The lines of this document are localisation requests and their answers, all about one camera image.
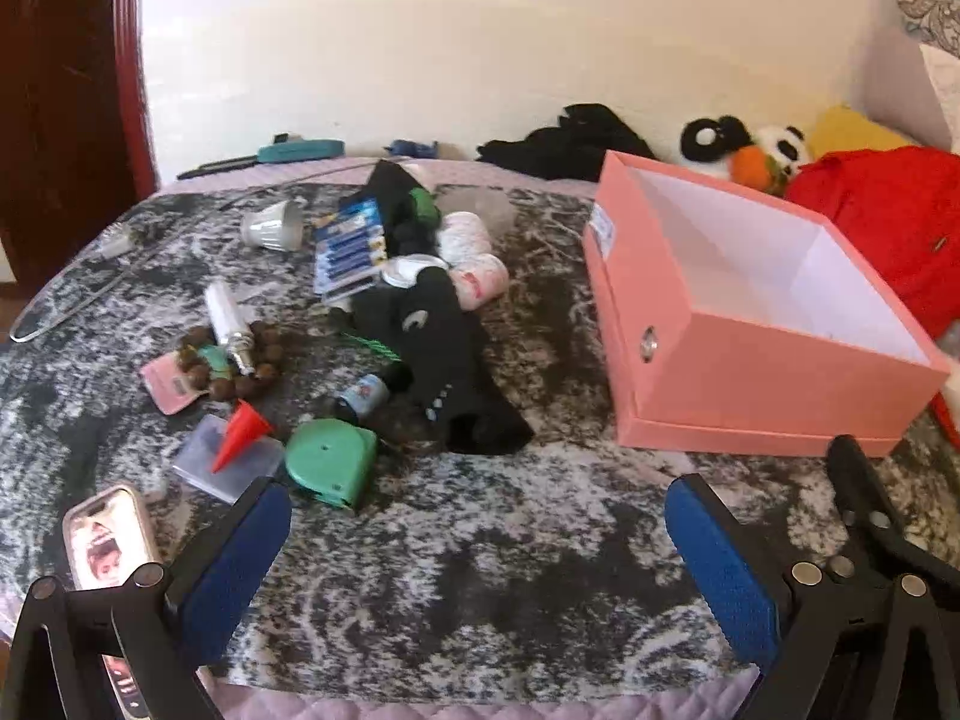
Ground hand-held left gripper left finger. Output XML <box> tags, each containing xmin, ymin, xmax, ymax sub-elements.
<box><xmin>0</xmin><ymin>478</ymin><xmax>293</xmax><ymax>720</ymax></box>

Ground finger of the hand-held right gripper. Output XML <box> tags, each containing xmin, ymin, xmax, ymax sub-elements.
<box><xmin>827</xmin><ymin>435</ymin><xmax>960</xmax><ymax>616</ymax></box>

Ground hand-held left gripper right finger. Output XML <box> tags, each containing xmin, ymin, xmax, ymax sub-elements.
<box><xmin>665</xmin><ymin>474</ymin><xmax>960</xmax><ymax>720</ymax></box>

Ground pink cardboard box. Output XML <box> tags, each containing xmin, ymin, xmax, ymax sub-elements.
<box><xmin>583</xmin><ymin>150</ymin><xmax>952</xmax><ymax>458</ymax></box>

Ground pink green spout pouch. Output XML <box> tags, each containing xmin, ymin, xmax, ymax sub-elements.
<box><xmin>141</xmin><ymin>345</ymin><xmax>233</xmax><ymax>415</ymax></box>

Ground brown bead bracelet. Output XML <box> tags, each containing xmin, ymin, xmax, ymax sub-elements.
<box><xmin>178</xmin><ymin>321</ymin><xmax>287</xmax><ymax>400</ymax></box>

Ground clear plastic case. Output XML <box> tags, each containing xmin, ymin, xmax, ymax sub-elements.
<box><xmin>171</xmin><ymin>414</ymin><xmax>286</xmax><ymax>503</ymax></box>

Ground phone with picture case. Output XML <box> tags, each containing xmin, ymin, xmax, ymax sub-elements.
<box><xmin>61</xmin><ymin>484</ymin><xmax>162</xmax><ymax>720</ymax></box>

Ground red plastic cone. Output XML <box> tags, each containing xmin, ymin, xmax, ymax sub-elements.
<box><xmin>212</xmin><ymin>401</ymin><xmax>275</xmax><ymax>475</ymax></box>

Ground green tape measure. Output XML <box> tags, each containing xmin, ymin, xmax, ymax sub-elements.
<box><xmin>283</xmin><ymin>420</ymin><xmax>378</xmax><ymax>515</ymax></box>

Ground small blue label bottle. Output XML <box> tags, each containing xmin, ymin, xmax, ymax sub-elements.
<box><xmin>334</xmin><ymin>373</ymin><xmax>391</xmax><ymax>425</ymax></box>

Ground white tube with metal cap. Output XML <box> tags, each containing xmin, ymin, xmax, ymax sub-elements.
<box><xmin>206</xmin><ymin>279</ymin><xmax>256</xmax><ymax>376</ymax></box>

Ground red cloth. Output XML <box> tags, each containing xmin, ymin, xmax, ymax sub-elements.
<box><xmin>786</xmin><ymin>146</ymin><xmax>960</xmax><ymax>451</ymax></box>

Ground black sock grey dots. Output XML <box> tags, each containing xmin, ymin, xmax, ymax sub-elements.
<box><xmin>349</xmin><ymin>266</ymin><xmax>535</xmax><ymax>457</ymax></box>

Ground panda plush toy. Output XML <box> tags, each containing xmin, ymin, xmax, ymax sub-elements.
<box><xmin>680</xmin><ymin>115</ymin><xmax>815</xmax><ymax>196</ymax></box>

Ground blue battery pack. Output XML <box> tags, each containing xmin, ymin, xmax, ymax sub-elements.
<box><xmin>311</xmin><ymin>199</ymin><xmax>387</xmax><ymax>297</ymax></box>

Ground yellow pillow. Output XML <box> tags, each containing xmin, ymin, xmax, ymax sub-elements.
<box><xmin>806</xmin><ymin>105</ymin><xmax>920</xmax><ymax>162</ymax></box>

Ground white round lid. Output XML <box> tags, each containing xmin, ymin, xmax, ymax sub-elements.
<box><xmin>381</xmin><ymin>255</ymin><xmax>451</xmax><ymax>290</ymax></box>

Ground light bulb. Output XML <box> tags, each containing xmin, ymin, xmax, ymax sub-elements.
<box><xmin>240</xmin><ymin>200</ymin><xmax>307</xmax><ymax>250</ymax></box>

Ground flat black device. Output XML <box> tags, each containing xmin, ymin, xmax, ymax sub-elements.
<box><xmin>178</xmin><ymin>156</ymin><xmax>260</xmax><ymax>179</ymax></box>

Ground floral patterned pillow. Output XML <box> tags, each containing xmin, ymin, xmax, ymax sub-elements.
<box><xmin>891</xmin><ymin>0</ymin><xmax>960</xmax><ymax>147</ymax></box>

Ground teal case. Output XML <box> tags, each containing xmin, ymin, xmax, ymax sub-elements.
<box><xmin>257</xmin><ymin>139</ymin><xmax>346</xmax><ymax>164</ymax></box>

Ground black cloth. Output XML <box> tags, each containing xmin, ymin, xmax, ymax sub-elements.
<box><xmin>476</xmin><ymin>103</ymin><xmax>659</xmax><ymax>182</ymax></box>

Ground dark wooden door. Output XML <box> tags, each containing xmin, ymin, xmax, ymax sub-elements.
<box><xmin>0</xmin><ymin>0</ymin><xmax>158</xmax><ymax>286</ymax></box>

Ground green black striped cord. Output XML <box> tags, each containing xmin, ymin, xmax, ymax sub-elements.
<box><xmin>341</xmin><ymin>330</ymin><xmax>395</xmax><ymax>361</ymax></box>

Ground thin clear cable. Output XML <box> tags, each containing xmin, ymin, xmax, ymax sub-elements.
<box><xmin>9</xmin><ymin>157</ymin><xmax>380</xmax><ymax>344</ymax></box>

